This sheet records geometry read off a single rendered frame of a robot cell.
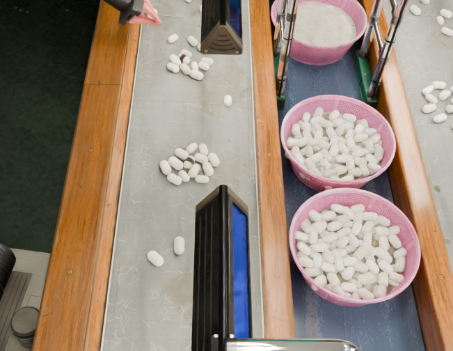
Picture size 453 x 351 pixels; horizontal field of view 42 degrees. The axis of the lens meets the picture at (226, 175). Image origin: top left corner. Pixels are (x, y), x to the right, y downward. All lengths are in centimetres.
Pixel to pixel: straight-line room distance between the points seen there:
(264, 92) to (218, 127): 15
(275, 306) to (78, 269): 38
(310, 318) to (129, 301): 36
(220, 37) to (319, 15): 69
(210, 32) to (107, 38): 55
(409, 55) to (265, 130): 51
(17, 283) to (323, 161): 79
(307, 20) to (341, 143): 46
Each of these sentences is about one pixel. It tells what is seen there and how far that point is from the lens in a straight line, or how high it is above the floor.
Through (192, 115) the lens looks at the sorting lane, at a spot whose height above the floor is 74.
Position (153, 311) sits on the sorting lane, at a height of 74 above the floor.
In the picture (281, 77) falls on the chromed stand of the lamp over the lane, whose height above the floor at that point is 78.
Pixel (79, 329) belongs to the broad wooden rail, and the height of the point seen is 76.
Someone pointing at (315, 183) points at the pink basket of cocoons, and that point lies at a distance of 135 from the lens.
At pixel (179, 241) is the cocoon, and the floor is 76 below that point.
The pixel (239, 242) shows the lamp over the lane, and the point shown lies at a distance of 83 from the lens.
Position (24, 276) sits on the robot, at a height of 47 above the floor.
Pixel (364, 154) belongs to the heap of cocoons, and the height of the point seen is 73.
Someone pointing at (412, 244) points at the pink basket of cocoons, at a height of 75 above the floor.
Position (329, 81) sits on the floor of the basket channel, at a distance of 164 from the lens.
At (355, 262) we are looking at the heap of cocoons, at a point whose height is 74.
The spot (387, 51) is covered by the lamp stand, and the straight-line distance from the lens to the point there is 147.
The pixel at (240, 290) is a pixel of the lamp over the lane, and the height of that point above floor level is 108.
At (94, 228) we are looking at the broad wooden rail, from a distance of 122.
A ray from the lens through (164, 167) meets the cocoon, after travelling 130.
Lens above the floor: 179
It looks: 53 degrees down
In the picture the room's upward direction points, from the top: 4 degrees clockwise
